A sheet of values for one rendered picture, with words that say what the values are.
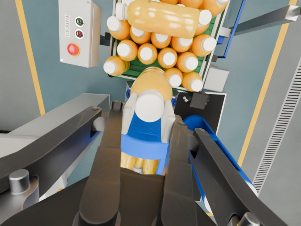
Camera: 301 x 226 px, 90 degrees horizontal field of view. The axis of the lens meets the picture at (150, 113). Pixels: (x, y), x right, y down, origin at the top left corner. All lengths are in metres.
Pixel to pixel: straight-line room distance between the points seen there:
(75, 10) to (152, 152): 0.51
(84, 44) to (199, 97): 0.48
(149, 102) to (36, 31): 1.90
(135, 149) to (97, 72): 1.36
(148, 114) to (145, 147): 0.30
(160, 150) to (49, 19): 1.72
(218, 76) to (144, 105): 0.68
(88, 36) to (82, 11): 0.07
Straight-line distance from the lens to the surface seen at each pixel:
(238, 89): 1.89
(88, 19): 0.59
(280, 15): 0.69
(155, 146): 0.49
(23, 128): 1.16
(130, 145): 0.50
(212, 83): 0.84
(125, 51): 0.53
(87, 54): 0.59
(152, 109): 0.19
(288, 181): 2.92
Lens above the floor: 1.64
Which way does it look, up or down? 69 degrees down
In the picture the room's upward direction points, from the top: 174 degrees counter-clockwise
